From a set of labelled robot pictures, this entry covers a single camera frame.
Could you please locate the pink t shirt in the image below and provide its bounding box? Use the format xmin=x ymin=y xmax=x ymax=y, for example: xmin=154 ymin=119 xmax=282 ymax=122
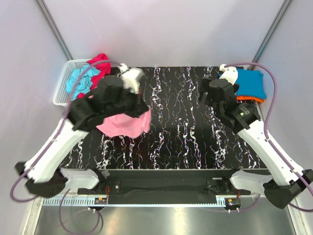
xmin=96 ymin=106 xmax=152 ymax=139

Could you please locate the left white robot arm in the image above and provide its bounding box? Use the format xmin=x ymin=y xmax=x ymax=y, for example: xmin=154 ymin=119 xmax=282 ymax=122
xmin=15 ymin=72 xmax=149 ymax=198

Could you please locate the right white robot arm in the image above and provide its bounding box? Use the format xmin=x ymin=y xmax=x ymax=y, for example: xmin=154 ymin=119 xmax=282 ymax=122
xmin=199 ymin=78 xmax=313 ymax=209

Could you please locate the folded orange t shirt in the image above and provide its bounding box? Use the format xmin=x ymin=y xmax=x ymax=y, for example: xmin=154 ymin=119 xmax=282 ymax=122
xmin=237 ymin=96 xmax=264 ymax=103

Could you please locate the folded teal t shirt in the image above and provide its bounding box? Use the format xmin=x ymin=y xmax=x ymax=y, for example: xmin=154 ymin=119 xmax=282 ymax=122
xmin=218 ymin=68 xmax=267 ymax=99

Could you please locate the red t shirt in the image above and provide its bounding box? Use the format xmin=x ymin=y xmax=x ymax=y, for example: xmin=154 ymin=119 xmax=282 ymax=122
xmin=77 ymin=53 xmax=111 ymax=99

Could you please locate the light blue t shirt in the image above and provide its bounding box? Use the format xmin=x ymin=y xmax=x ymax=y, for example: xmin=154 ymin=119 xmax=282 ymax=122
xmin=66 ymin=65 xmax=100 ymax=100

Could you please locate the white plastic basket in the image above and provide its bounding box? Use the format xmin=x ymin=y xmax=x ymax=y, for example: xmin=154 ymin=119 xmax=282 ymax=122
xmin=52 ymin=59 xmax=89 ymax=107

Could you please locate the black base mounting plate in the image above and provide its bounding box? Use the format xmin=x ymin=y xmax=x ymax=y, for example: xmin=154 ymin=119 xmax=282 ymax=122
xmin=78 ymin=177 xmax=238 ymax=195

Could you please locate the aluminium frame rail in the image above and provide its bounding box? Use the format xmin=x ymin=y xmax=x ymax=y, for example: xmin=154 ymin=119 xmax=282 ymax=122
xmin=33 ymin=178 xmax=299 ymax=199

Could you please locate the white slotted cable duct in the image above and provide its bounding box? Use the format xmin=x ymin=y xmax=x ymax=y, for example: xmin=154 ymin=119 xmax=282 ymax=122
xmin=43 ymin=197 xmax=228 ymax=208

